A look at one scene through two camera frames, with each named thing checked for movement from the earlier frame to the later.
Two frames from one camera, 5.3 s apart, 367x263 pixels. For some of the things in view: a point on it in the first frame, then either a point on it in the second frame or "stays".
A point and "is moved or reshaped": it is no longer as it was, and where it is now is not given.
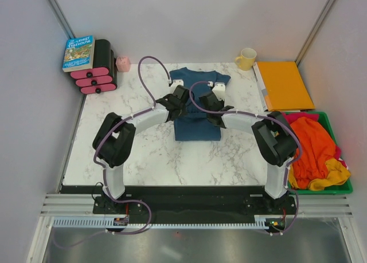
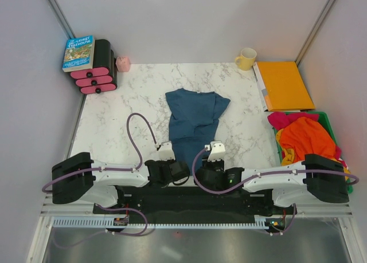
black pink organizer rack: [104, 78] stays
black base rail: [195, 201] stays
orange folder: [285, 87] stays
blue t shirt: [195, 124] is moved or reshaped
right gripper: [222, 102] → [205, 164]
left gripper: [184, 110] → [162, 163]
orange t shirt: [317, 146] stays
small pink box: [123, 64] stays
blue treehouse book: [79, 54] stays
